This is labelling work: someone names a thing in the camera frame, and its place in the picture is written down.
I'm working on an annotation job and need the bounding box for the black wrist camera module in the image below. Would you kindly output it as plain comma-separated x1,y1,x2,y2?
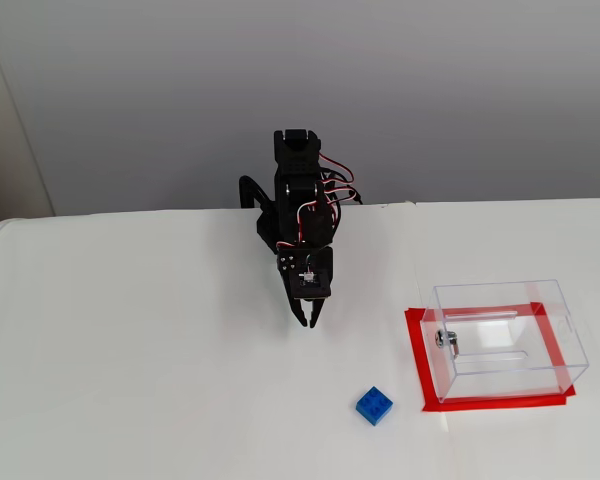
288,268,331,302

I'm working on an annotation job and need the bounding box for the red white wrist servo cable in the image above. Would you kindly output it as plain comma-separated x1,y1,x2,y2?
276,199,322,251

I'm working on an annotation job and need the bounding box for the black table clamp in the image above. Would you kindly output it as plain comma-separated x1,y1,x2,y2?
238,174,274,211

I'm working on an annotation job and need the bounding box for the transparent acrylic box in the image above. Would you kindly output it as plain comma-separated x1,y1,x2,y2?
419,278,591,404

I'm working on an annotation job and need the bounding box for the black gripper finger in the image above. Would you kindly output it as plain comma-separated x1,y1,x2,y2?
278,251,313,329
308,297,328,329

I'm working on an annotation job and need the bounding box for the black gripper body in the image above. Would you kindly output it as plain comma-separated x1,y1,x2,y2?
294,247,335,299

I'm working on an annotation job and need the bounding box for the blue lego brick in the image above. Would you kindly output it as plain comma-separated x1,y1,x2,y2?
354,386,395,428

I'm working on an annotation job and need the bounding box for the silver box lock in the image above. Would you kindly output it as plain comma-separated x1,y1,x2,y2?
433,328,462,360

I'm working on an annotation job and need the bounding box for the red tape frame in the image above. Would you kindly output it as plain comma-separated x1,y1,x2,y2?
404,301,577,413

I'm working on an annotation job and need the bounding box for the red white arm servo cable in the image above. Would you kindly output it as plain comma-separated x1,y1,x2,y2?
318,153,356,204

